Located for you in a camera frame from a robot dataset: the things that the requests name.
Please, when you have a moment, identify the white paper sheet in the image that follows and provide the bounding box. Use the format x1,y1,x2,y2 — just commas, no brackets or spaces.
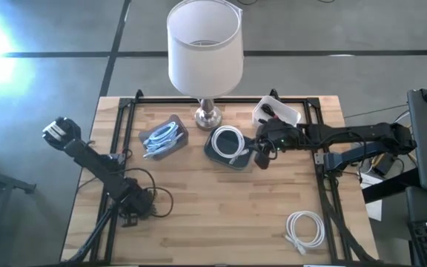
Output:
360,171,384,223

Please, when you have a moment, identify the white shade table lamp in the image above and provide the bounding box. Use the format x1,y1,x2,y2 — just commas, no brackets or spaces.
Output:
166,0,245,131

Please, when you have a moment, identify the thin black cable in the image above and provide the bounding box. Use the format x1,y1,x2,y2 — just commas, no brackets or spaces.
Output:
122,167,174,219

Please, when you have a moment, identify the white plastic bin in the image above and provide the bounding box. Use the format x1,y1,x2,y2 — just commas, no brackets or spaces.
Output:
252,95,302,129

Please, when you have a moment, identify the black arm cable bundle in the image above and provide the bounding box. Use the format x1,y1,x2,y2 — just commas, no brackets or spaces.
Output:
67,200,122,263

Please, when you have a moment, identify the dark teal plastic bin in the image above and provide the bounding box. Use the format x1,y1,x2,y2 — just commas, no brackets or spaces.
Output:
203,125,257,171

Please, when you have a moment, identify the black stand leg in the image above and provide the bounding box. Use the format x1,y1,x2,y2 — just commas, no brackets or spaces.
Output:
0,168,37,194

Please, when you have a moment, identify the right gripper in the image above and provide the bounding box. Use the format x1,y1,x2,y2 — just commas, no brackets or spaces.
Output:
254,119,300,171

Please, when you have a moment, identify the white cable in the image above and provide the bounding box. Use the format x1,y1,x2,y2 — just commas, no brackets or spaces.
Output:
211,125,250,166
284,210,326,257

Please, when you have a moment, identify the grey floor cable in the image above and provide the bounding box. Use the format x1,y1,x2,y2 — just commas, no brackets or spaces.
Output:
343,104,409,119

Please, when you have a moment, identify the black slanted bar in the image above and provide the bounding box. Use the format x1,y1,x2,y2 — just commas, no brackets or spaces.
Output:
361,167,422,204

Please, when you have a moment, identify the black cable with red tie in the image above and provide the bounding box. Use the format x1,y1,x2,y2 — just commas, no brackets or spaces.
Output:
259,103,279,120

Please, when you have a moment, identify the black metal table frame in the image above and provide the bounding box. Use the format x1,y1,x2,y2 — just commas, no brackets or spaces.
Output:
68,88,380,266

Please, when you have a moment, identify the black power brick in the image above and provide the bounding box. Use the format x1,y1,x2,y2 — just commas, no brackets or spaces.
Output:
371,154,398,177

